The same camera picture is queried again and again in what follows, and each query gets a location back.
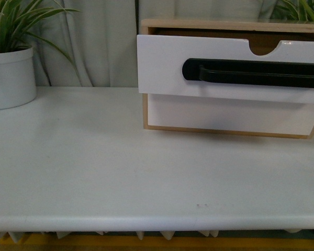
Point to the white drawer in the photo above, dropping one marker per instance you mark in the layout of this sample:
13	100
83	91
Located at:
228	116
160	61

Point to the wooden drawer cabinet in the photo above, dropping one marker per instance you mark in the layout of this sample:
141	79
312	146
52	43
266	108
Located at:
263	36

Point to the grey-green backdrop curtain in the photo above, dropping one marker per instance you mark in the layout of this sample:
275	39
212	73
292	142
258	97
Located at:
95	44

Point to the left white plant pot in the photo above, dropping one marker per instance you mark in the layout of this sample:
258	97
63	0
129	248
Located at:
17	78

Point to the right spider plant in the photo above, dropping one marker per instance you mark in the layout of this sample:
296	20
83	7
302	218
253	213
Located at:
301	10

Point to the spider plant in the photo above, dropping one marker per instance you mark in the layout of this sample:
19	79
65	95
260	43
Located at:
18	19
301	10

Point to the left spider plant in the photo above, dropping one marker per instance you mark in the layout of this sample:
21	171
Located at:
18	19

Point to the black drawer handle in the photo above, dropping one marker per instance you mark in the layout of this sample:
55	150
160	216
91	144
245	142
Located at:
244	72

